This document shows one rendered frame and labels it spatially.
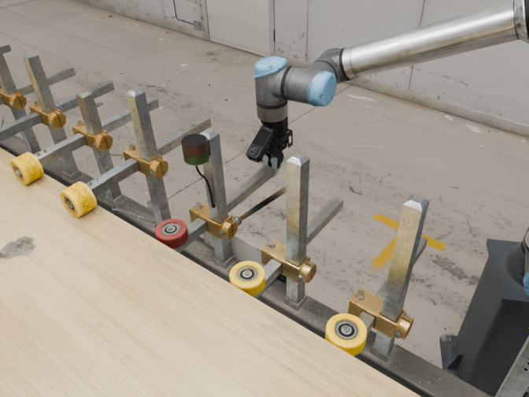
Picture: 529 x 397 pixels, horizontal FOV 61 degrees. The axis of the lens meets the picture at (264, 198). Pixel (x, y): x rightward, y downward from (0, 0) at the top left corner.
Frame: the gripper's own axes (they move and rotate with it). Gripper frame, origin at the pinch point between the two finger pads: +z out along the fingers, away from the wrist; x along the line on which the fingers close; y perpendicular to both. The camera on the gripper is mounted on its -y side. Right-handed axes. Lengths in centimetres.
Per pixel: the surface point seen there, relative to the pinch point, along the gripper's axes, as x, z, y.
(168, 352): -26, -9, -66
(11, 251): 24, -11, -70
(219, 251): -4.5, 6.2, -30.7
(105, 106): 239, 84, 87
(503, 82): -20, 57, 229
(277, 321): -38, -9, -48
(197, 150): -7.1, -30.9, -34.1
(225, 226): -7.9, -4.8, -30.0
